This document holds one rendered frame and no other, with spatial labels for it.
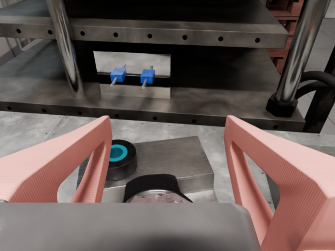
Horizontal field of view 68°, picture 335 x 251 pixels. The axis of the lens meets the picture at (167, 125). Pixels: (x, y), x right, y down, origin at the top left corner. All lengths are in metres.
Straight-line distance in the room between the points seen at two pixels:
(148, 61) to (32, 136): 0.44
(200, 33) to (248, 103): 0.32
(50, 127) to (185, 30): 0.53
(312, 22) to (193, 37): 0.33
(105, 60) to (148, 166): 0.52
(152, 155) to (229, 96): 0.54
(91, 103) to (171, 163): 0.53
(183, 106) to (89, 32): 0.41
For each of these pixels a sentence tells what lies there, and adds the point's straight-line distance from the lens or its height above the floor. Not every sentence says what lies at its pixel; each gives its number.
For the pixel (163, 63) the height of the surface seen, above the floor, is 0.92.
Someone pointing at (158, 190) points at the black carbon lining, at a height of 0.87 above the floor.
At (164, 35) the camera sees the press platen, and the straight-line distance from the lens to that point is 0.86.
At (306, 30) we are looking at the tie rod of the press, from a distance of 0.83.
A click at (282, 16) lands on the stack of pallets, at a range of 2.72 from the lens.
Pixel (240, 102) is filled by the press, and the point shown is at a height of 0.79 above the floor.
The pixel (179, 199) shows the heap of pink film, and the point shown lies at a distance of 0.47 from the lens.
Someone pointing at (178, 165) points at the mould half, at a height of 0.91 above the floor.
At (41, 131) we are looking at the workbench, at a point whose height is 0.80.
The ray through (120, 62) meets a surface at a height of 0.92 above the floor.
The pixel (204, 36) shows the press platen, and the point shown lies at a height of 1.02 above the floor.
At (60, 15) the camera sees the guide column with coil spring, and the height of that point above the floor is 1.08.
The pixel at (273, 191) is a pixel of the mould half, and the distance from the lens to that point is 0.62.
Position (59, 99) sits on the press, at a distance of 1.03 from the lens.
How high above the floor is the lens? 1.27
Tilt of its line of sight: 37 degrees down
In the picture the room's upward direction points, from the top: straight up
